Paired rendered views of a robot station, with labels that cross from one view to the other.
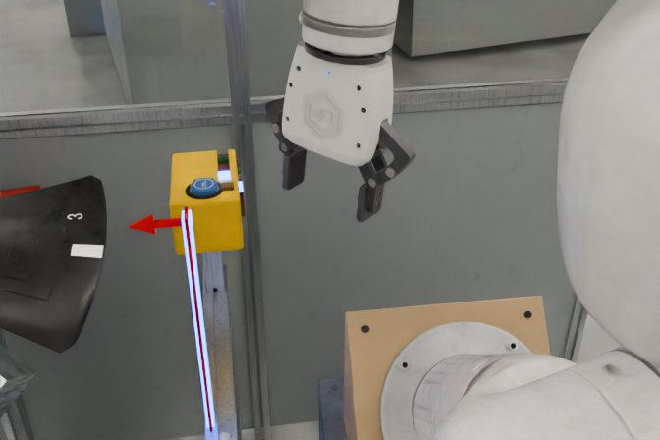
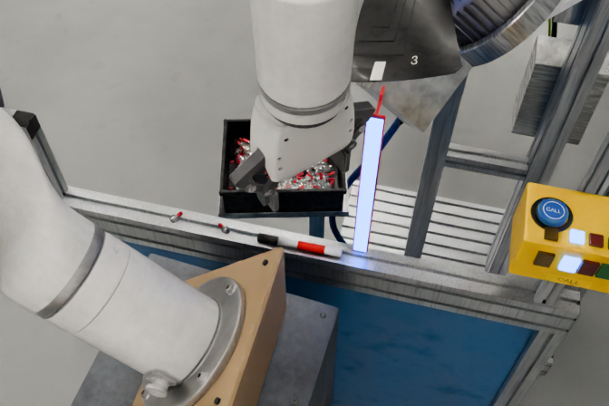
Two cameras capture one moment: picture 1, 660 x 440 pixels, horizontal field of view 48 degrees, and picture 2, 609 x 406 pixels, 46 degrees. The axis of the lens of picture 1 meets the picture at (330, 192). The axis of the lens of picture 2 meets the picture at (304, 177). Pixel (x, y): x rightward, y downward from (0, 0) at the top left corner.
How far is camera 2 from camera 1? 0.97 m
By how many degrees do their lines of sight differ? 77
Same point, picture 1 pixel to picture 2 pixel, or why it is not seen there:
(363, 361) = (250, 265)
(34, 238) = (396, 39)
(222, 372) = (414, 271)
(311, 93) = not seen: hidden behind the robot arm
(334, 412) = (296, 305)
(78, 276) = (356, 68)
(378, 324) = (264, 272)
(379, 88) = (254, 120)
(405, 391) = (219, 292)
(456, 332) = (229, 329)
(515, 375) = (40, 198)
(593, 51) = not seen: outside the picture
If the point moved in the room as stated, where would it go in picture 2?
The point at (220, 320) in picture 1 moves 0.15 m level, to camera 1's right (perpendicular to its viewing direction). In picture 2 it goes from (486, 286) to (461, 371)
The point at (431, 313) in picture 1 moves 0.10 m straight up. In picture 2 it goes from (253, 314) to (247, 273)
